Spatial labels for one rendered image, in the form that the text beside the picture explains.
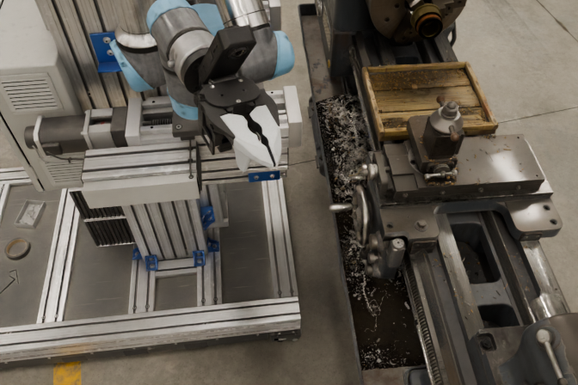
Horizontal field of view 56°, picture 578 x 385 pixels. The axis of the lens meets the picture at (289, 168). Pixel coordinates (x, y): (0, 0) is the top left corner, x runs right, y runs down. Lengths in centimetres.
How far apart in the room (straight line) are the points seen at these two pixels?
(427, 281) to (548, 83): 222
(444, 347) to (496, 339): 12
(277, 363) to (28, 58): 139
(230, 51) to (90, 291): 165
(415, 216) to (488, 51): 223
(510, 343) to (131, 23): 101
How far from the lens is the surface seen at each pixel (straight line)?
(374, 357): 163
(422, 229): 141
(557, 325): 111
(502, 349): 128
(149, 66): 114
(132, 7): 108
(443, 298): 140
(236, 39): 65
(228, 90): 70
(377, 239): 148
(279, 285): 207
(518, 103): 325
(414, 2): 174
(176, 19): 82
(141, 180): 130
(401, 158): 146
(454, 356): 133
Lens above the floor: 205
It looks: 50 degrees down
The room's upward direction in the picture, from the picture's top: straight up
